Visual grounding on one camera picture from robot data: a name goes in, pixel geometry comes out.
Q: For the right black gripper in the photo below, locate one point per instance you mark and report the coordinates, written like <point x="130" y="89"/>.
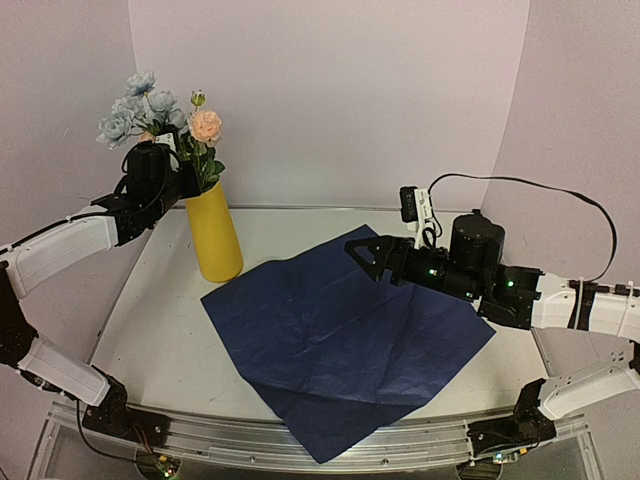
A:
<point x="397" y="261"/>

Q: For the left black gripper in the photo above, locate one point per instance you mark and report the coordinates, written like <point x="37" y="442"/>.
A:
<point x="195" y="183"/>

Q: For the artificial flower bunch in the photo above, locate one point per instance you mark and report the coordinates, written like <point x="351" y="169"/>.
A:
<point x="197" y="146"/>

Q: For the blue hydrangea stem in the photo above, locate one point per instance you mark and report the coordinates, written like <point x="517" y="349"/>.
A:
<point x="142" y="112"/>

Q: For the yellow plastic vase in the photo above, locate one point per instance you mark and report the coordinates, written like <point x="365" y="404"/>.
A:
<point x="214" y="236"/>

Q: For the blue wrapping paper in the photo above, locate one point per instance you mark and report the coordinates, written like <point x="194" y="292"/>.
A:
<point x="334" y="354"/>

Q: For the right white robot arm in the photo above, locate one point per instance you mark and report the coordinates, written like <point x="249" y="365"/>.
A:
<point x="513" y="358"/>

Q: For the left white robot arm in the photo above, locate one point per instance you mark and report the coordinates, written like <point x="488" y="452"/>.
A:
<point x="54" y="282"/>

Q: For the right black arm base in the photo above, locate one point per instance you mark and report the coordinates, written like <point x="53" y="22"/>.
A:
<point x="525" y="427"/>

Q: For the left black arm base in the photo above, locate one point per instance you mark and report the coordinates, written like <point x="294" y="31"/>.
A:
<point x="115" y="418"/>

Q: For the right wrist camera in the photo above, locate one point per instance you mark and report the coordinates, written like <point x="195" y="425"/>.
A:
<point x="418" y="215"/>

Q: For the aluminium front rail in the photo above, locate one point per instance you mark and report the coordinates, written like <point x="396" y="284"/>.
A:
<point x="206" y="446"/>

